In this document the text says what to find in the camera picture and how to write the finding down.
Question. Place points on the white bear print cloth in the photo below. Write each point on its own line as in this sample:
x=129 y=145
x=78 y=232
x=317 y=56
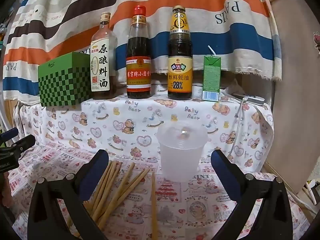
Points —
x=100 y=120

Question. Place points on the clear cooking wine bottle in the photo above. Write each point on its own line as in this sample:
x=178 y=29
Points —
x=100 y=67

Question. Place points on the pink cartoon sticker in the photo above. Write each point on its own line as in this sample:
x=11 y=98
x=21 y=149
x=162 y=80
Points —
x=317 y=42

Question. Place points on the striped blanket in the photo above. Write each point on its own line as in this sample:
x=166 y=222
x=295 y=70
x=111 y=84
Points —
x=175 y=30

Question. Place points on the red cap sesame oil bottle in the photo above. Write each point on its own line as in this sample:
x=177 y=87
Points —
x=138 y=75

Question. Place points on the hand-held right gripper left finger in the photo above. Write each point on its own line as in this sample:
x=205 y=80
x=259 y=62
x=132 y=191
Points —
x=96 y=171

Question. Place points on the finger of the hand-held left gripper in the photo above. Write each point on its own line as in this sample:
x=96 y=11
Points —
x=10 y=133
x=25 y=142

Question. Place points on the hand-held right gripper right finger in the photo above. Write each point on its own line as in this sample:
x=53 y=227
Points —
x=225 y=172

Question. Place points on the translucent plastic cup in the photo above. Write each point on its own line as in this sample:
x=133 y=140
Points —
x=180 y=160

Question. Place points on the bunch of wooden chopsticks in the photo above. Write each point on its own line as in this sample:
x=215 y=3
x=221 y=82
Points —
x=125 y=187

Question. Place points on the green drink carton with straw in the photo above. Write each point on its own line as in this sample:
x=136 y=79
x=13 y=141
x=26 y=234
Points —
x=211 y=80

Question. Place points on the pink patchwork print cloth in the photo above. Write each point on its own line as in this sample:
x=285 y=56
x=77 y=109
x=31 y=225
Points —
x=195 y=205

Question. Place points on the plywood board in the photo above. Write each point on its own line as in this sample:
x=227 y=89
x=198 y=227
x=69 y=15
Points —
x=292 y=105

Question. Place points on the yellow label oyster sauce bottle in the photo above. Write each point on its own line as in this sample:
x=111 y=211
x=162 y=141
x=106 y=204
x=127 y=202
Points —
x=180 y=80

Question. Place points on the green checkered box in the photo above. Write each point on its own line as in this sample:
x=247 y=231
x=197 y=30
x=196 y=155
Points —
x=62 y=85

